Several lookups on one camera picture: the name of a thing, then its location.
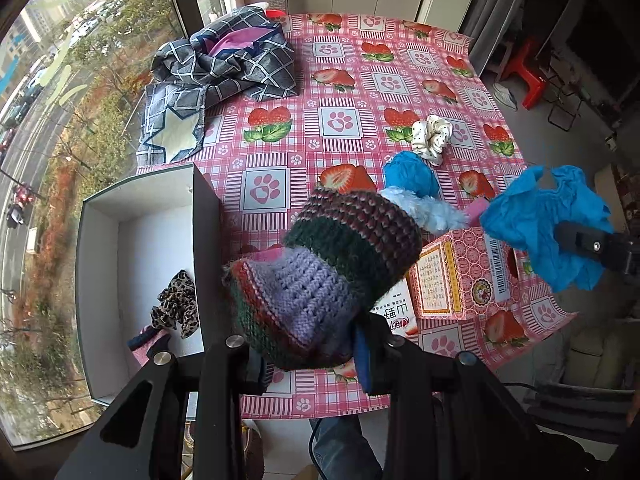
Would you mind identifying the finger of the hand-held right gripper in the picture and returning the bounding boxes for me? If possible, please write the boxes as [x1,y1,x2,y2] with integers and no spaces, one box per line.
[552,221,616,261]

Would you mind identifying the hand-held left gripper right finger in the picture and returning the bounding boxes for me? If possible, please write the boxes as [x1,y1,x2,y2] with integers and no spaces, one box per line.
[352,312,596,480]

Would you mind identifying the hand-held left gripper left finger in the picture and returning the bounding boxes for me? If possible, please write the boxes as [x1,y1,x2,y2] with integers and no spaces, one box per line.
[55,335,273,480]

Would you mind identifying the blue glove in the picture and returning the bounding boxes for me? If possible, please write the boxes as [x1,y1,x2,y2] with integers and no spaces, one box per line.
[384,152,441,198]
[480,165,615,292]

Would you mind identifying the striped knitted sock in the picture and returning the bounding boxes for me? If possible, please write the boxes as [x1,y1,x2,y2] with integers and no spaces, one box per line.
[221,186,425,372]

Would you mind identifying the leopard print scrunchie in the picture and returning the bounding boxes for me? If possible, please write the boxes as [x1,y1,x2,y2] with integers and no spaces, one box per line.
[151,270,201,339]

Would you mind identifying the pink and navy sock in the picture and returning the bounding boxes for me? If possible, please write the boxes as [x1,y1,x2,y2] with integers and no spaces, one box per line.
[126,326,171,367]

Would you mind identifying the light blue fluffy sock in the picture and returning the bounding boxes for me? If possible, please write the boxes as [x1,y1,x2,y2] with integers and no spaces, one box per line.
[377,186,468,233]

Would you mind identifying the dark box with white inside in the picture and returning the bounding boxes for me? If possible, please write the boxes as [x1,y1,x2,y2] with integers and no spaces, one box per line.
[75,162,236,406]

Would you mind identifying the white snack packet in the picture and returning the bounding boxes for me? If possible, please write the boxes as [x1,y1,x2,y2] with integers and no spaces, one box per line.
[370,280,423,337]

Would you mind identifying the person's jeans leg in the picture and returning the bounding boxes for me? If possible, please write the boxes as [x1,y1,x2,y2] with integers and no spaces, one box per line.
[310,415,383,480]

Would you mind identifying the pink tissue box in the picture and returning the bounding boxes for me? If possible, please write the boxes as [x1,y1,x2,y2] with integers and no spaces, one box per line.
[406,227,538,321]

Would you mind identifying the black folding chair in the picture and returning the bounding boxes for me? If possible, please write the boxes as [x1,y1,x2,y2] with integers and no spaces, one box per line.
[547,50,586,131]

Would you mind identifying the red plastic stool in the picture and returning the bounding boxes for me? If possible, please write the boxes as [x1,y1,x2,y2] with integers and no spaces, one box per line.
[500,37,551,111]

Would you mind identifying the white dotted scrunchie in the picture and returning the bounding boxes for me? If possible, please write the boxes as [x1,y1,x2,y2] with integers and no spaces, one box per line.
[411,115,455,166]

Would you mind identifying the grey curtain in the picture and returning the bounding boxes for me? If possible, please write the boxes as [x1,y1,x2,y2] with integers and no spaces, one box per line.
[460,0,546,78]

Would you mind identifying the pink strawberry tablecloth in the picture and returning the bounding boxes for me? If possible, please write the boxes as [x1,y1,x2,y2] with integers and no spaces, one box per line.
[192,12,578,418]

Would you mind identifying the star patterned cloth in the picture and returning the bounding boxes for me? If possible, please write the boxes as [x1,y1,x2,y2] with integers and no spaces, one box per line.
[136,82,208,165]

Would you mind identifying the grey checked cloth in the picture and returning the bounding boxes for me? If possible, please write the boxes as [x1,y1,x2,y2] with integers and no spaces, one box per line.
[151,10,299,102]

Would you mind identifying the pink and purple cloth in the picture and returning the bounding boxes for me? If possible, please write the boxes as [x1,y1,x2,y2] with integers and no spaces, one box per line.
[207,29,271,58]

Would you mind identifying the black cable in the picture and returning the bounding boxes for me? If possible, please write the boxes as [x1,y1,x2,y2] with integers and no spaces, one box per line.
[307,417,326,480]

